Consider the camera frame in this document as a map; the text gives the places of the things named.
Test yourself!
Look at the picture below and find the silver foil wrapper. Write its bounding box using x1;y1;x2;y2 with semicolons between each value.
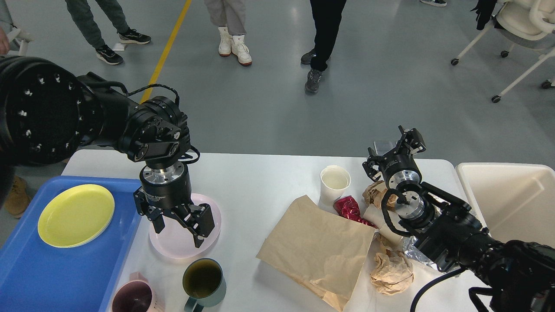
400;237;460;275

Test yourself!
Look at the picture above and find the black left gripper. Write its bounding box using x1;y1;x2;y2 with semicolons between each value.
134;162;215;248

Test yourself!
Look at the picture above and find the yellow plate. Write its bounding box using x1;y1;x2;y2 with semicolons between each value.
37;184;115;248

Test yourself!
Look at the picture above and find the teal mug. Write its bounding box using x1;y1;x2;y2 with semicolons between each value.
183;257;227;312

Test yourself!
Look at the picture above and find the blue plastic tray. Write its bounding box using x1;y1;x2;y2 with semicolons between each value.
0;176;140;312

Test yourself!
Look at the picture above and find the person with white sneakers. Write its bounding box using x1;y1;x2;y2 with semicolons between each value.
204;0;252;67

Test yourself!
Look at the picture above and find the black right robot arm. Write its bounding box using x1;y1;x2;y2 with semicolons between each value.
362;126;555;312

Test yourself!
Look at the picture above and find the crumpled brown paper ball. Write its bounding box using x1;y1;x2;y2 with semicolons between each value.
369;250;414;296

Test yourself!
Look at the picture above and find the crumpled brown paper upper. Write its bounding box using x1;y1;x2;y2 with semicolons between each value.
362;180;397;212

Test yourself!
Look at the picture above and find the white plastic bin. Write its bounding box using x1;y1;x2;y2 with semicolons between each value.
456;162;555;247

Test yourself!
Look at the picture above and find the white rolling chair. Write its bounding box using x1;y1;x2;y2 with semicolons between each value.
451;0;555;103

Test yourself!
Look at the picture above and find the red foil wrapper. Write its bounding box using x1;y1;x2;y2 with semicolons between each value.
333;195;377;229

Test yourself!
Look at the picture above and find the tipped white paper cup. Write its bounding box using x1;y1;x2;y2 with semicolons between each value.
363;204;404;249

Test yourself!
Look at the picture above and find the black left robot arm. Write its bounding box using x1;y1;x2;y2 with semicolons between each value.
0;55;215;247

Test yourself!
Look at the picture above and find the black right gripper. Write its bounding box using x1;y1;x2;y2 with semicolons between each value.
362;126;427;190

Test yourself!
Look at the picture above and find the person with tan boots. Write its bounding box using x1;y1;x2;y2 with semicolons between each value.
3;176;31;219

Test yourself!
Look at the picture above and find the person in black trousers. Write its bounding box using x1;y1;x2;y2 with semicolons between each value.
300;0;346;93

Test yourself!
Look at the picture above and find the person in grey trousers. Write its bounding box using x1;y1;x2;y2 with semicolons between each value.
65;0;152;65

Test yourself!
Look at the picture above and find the brown paper bag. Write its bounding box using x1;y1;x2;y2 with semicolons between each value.
257;195;375;312

